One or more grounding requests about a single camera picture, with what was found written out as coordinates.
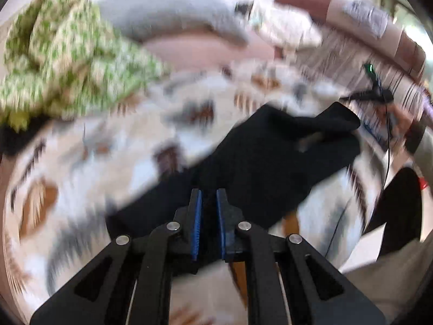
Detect pink bed sheet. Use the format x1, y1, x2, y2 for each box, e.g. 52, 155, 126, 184
143, 31, 275, 70

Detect black pants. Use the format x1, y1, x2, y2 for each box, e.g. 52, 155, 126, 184
106, 103, 360, 246

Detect brown headboard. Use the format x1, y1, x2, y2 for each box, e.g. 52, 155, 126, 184
274, 0, 427, 82

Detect person's right hand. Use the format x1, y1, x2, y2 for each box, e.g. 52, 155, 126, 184
387, 103, 416, 137

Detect striped brown floral blanket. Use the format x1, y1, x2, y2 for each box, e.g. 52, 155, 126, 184
293, 26, 427, 150

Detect green checkered cloth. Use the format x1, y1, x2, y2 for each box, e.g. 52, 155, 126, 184
1, 0, 169, 131

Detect grey quilted pillow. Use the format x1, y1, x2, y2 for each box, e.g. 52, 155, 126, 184
98, 0, 249, 46

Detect white floral quilt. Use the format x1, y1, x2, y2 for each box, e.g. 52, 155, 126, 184
249, 3, 323, 50

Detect leaf pattern fleece blanket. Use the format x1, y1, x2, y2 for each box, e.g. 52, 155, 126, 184
1, 60, 388, 324

